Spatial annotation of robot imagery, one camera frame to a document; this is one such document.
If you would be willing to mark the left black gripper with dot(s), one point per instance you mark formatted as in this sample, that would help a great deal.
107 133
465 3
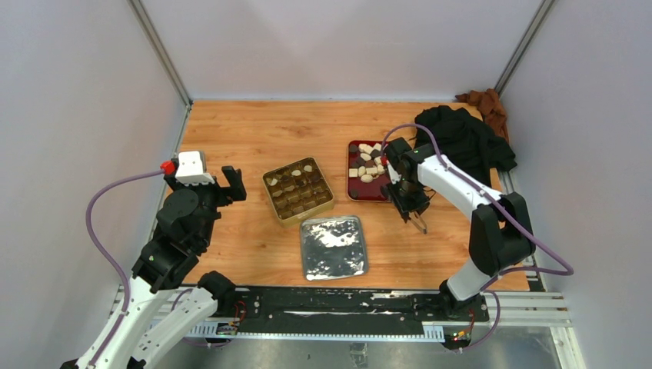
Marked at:
235 191

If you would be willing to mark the silver tin lid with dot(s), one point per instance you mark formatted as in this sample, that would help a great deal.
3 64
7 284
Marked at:
333 248

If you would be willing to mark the brown cloth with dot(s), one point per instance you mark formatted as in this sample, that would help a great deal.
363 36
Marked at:
492 111

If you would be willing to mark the metal tongs black tips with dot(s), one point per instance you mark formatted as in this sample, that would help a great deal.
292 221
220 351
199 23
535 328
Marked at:
418 222

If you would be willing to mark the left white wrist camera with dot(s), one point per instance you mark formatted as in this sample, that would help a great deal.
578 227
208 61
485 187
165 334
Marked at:
189 169

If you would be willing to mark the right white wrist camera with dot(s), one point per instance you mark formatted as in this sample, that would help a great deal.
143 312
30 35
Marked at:
392 157

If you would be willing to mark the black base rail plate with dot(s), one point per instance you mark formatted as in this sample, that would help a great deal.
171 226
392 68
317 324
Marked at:
346 312

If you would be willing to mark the gold chocolate tin box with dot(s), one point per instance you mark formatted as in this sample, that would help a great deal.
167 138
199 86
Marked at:
301 197

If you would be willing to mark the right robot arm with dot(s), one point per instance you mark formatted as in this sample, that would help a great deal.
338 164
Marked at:
500 223

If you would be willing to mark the black cloth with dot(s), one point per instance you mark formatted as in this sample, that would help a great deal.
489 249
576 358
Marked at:
468 142

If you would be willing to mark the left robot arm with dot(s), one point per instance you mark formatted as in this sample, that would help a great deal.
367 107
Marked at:
182 234

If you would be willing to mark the red chocolate tray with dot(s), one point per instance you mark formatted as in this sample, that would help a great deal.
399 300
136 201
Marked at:
366 176

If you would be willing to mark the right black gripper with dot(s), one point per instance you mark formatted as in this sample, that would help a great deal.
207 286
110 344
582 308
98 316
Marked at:
420 204

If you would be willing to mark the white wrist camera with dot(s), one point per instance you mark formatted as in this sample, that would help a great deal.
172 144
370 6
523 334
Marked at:
392 157
189 169

